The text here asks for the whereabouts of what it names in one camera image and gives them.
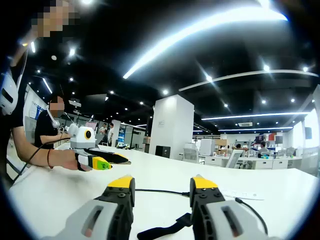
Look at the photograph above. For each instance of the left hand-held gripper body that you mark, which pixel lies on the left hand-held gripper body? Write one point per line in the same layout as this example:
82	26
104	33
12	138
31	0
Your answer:
80	140

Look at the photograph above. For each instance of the white blue notice board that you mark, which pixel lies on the white blue notice board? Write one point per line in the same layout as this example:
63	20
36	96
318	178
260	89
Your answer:
35	105

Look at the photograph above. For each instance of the long ceiling light strip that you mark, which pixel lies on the long ceiling light strip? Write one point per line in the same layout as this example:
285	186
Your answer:
190	32

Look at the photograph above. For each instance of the white desk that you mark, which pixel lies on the white desk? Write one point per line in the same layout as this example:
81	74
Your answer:
162	170

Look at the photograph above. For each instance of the white square pillar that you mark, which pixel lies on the white square pillar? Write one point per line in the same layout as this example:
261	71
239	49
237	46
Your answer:
172	125

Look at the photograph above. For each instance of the person's black clothed torso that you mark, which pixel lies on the person's black clothed torso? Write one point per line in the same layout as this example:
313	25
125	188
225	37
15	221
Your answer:
17	120

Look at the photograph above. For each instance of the person's left hand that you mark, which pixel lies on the person's left hand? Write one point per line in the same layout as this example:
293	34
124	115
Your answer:
66	161

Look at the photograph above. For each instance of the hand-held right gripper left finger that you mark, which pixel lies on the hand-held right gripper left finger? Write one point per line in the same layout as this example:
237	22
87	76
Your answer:
100	215

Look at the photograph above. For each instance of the black cabinet box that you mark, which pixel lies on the black cabinet box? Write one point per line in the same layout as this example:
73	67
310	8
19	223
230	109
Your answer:
163	151

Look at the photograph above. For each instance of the white tall cabinet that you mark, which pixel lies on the white tall cabinet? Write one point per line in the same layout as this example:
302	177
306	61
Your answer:
207	147

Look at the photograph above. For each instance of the grey mesh office chair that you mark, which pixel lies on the grey mesh office chair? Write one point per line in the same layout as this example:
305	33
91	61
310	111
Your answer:
191	153

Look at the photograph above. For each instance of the shelf with coloured boxes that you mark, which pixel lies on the shelf with coloured boxes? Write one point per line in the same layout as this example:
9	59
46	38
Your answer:
268	140

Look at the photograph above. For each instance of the white chest device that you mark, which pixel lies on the white chest device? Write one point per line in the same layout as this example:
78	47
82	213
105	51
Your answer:
7	92

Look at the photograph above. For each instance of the white power strip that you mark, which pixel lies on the white power strip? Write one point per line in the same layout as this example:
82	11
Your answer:
247	194

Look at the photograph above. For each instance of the white low cabinets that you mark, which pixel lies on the white low cabinets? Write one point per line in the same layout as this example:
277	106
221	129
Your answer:
275	163

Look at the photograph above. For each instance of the white office chair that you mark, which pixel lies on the white office chair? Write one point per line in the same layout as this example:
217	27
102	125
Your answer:
235	157

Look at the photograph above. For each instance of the ceiling air vent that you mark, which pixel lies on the ceiling air vent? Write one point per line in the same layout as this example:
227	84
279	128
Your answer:
245	124

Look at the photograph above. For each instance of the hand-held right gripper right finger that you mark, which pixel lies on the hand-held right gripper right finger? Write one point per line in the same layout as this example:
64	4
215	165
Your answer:
220	220

